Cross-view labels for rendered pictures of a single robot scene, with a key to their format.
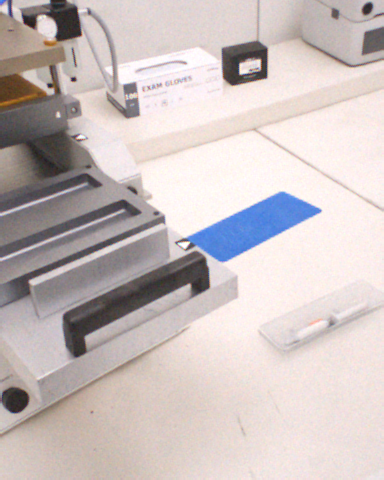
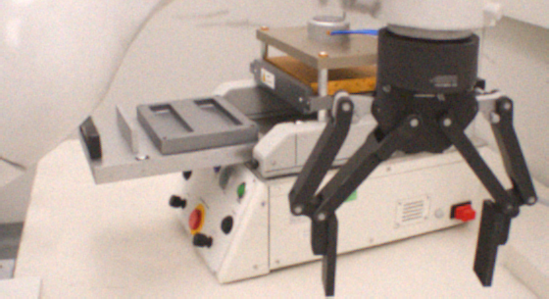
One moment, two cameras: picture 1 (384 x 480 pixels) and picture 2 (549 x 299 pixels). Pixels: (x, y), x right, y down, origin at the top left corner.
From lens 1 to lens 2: 1.33 m
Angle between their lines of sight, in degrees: 88
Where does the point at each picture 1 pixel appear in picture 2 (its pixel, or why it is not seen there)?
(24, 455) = (158, 222)
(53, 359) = not seen: hidden behind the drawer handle
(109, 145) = (281, 131)
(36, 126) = (293, 98)
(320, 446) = not seen: outside the picture
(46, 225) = (183, 114)
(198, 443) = (115, 271)
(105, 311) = not seen: hidden behind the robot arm
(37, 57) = (307, 57)
